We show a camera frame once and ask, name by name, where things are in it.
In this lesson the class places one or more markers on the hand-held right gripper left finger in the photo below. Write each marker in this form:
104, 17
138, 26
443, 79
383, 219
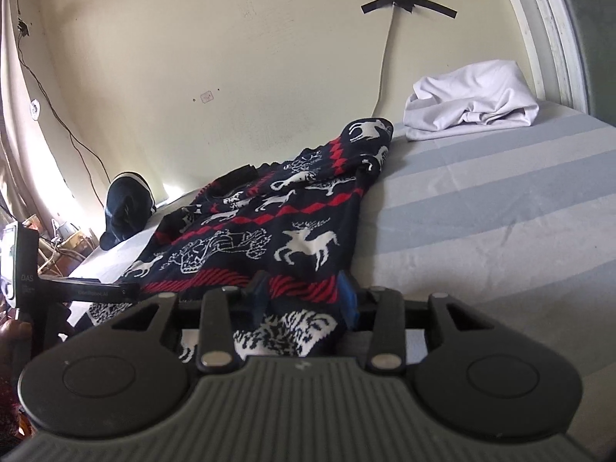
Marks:
257, 296

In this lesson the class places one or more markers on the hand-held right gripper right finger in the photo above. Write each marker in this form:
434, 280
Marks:
347, 301

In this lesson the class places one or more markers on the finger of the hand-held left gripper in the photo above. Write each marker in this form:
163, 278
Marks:
91, 288

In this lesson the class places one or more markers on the navy reindeer print sweater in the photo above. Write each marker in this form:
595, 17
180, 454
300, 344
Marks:
269, 221

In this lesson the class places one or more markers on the person's left hand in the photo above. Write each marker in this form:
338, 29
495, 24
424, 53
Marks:
12, 346

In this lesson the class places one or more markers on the bedside clutter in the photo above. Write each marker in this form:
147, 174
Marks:
67, 240

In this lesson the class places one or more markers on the folded dark navy garment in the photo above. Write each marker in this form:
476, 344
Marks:
125, 211

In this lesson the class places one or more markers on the beige curtain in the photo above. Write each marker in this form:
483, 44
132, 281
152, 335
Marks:
19, 163

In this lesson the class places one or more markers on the striped grey white bedsheet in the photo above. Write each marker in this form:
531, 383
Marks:
481, 211

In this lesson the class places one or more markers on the crumpled white cloth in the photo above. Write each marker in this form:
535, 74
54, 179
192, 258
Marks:
471, 101

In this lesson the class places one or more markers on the small wall sticker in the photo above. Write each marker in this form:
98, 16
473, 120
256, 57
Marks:
207, 97

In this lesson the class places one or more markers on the white door frame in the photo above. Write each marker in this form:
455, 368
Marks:
544, 33

